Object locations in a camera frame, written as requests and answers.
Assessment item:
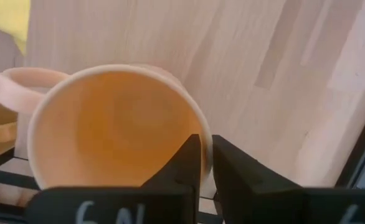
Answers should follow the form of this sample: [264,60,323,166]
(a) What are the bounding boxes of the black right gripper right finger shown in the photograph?
[212,134,365,224]

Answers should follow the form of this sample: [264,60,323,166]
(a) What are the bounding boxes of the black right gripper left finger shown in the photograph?
[25,133,202,224]

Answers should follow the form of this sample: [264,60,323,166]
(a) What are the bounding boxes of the cream cup with orange inside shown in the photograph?
[27,63,214,190]

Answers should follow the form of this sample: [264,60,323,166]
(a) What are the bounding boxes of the yellow cloth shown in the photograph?
[0,0,31,56]

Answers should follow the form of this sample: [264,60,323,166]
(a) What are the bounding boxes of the black table edge frame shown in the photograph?
[334,93,365,190]

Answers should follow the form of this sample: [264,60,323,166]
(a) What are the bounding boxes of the pink mug with handle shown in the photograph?
[0,67,71,159]

